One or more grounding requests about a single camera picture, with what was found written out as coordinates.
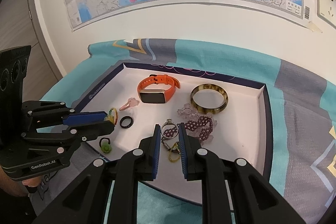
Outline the left human hand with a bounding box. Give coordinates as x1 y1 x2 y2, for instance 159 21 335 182
0 168 42 197

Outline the green charm black hair tie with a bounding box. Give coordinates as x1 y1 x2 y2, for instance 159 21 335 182
98 137 113 154

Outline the pink heart hair tie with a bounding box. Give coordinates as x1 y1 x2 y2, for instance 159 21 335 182
118 97 140 111

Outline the black ring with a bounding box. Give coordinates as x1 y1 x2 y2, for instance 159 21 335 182
119 115 134 130

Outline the teal grey bed sheet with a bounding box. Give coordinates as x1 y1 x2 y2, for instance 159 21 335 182
43 39 335 223

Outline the clear crystal bead bracelet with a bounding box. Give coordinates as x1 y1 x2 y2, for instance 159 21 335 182
176 103 219 146

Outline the navy shallow cardboard box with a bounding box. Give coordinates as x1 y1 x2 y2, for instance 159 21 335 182
73 62 273 178

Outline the yellow orange charm ring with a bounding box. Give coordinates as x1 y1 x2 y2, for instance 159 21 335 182
104 107 120 125

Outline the silver ring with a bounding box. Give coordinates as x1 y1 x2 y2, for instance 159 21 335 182
160 118 180 138

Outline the tortoiseshell bangle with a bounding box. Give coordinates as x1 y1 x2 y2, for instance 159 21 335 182
190 83 229 115

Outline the grey wooden door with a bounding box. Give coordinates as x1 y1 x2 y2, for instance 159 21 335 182
1 0 63 101

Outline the purple beaded bracelet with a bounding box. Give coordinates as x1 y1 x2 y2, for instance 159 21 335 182
160 115 214 151

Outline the orange smart band watch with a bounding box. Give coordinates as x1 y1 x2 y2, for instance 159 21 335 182
137 75 181 104

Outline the white wall socket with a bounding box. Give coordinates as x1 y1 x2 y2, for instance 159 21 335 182
317 0 336 28

